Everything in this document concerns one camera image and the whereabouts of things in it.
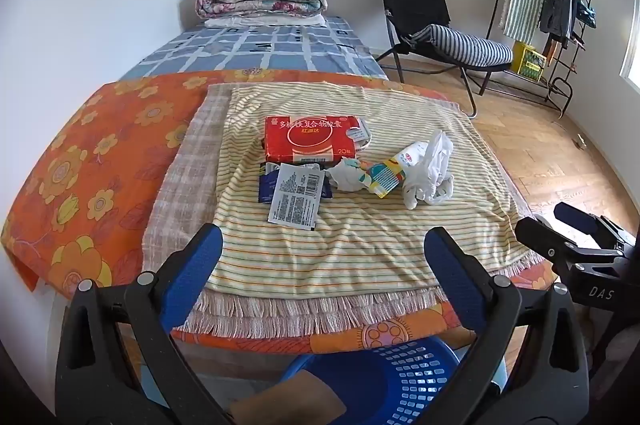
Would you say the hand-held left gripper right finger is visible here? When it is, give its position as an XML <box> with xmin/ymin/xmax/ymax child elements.
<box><xmin>424</xmin><ymin>226</ymin><xmax>591</xmax><ymax>425</ymax></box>

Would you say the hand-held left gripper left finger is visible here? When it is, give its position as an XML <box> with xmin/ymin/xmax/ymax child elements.
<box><xmin>55</xmin><ymin>223</ymin><xmax>236</xmax><ymax>425</ymax></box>

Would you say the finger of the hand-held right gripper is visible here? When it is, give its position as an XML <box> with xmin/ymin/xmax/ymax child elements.
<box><xmin>553</xmin><ymin>201</ymin><xmax>626</xmax><ymax>251</ymax></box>
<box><xmin>515</xmin><ymin>215</ymin><xmax>623</xmax><ymax>273</ymax></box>

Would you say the white plastic bag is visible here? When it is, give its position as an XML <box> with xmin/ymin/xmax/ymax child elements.
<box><xmin>397</xmin><ymin>130</ymin><xmax>456</xmax><ymax>210</ymax></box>

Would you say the dark blue packet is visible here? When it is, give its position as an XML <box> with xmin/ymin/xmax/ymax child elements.
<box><xmin>258</xmin><ymin>165</ymin><xmax>333</xmax><ymax>204</ymax></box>

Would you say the colourful snack wrapper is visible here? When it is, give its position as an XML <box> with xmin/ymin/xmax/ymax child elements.
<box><xmin>362</xmin><ymin>157</ymin><xmax>411</xmax><ymax>198</ymax></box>

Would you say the blue plastic basket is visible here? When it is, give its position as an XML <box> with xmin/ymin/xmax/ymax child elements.
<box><xmin>280</xmin><ymin>335</ymin><xmax>508</xmax><ymax>425</ymax></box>

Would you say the white printed sachet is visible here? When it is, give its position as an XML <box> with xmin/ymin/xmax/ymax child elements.
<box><xmin>267</xmin><ymin>163</ymin><xmax>323</xmax><ymax>231</ymax></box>

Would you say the white wrapper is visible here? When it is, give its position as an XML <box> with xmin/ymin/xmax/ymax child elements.
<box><xmin>325</xmin><ymin>157</ymin><xmax>373</xmax><ymax>192</ymax></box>

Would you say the red medicine box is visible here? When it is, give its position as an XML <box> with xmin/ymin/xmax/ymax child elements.
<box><xmin>263</xmin><ymin>115</ymin><xmax>373</xmax><ymax>166</ymax></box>

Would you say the checked fringed cloth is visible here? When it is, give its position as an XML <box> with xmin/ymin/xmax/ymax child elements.
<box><xmin>141</xmin><ymin>84</ymin><xmax>548</xmax><ymax>341</ymax></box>

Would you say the black metal clothes rack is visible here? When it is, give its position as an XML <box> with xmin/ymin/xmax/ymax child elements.
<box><xmin>487</xmin><ymin>0</ymin><xmax>593</xmax><ymax>113</ymax></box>

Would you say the orange floral bed sheet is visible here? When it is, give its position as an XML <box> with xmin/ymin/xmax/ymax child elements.
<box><xmin>0</xmin><ymin>69</ymin><xmax>556</xmax><ymax>356</ymax></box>

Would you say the yellow plastic crate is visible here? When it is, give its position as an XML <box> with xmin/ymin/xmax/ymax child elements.
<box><xmin>511</xmin><ymin>41</ymin><xmax>548</xmax><ymax>82</ymax></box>

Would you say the window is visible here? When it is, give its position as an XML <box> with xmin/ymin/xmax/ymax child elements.
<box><xmin>617</xmin><ymin>0</ymin><xmax>640</xmax><ymax>86</ymax></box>

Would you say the striped cushion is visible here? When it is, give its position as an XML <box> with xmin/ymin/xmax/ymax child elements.
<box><xmin>410</xmin><ymin>25</ymin><xmax>514</xmax><ymax>66</ymax></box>

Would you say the teal garment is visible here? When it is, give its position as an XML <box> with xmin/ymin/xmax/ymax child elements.
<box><xmin>575</xmin><ymin>0</ymin><xmax>598</xmax><ymax>28</ymax></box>

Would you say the dark jacket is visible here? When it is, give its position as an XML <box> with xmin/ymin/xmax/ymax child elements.
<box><xmin>539</xmin><ymin>0</ymin><xmax>578</xmax><ymax>38</ymax></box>

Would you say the blue plaid bed sheet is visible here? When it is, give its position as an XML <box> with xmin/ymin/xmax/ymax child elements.
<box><xmin>117</xmin><ymin>16</ymin><xmax>390</xmax><ymax>80</ymax></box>

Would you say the white folded pillow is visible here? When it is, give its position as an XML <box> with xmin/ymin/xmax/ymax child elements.
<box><xmin>204</xmin><ymin>15</ymin><xmax>326</xmax><ymax>30</ymax></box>

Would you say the black folding chair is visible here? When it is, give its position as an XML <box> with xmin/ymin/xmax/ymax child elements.
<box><xmin>375</xmin><ymin>0</ymin><xmax>508</xmax><ymax>118</ymax></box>

